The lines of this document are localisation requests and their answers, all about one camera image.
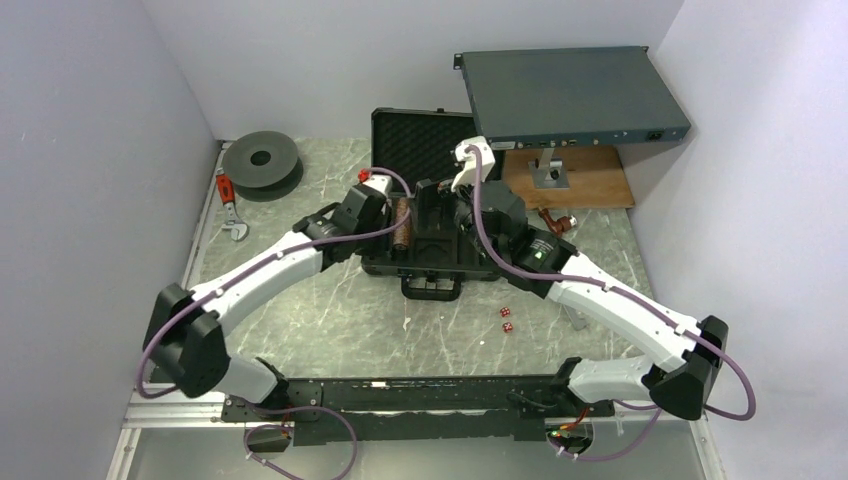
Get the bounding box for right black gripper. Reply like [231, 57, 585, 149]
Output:
[408, 171, 500, 263]

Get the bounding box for brown poker chip stack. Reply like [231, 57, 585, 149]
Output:
[393, 197, 410, 227]
[392, 223, 411, 253]

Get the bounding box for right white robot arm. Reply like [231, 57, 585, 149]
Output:
[413, 181, 731, 420]

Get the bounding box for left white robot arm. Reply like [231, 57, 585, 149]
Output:
[142, 175, 392, 420]

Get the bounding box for black poker case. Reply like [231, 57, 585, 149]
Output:
[361, 107, 500, 301]

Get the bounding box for black filament spool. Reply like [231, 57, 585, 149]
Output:
[221, 131, 304, 202]

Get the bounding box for grey metal stand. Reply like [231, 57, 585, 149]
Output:
[528, 148, 570, 190]

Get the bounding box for brown torch nozzle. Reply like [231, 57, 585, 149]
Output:
[537, 208, 577, 238]

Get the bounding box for wooden board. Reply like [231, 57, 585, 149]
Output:
[502, 146, 635, 209]

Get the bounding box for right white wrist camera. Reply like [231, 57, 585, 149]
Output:
[450, 136, 495, 193]

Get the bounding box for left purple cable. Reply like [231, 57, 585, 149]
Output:
[135, 166, 413, 401]

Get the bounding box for purple cable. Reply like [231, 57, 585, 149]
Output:
[463, 145, 758, 423]
[135, 166, 413, 401]

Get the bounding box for red handled adjustable wrench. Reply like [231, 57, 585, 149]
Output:
[215, 167, 249, 242]

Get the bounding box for grey network switch box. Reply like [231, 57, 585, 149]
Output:
[453, 46, 691, 150]

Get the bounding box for black front rail base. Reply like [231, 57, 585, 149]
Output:
[221, 374, 615, 446]

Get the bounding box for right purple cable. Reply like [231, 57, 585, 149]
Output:
[463, 145, 758, 423]

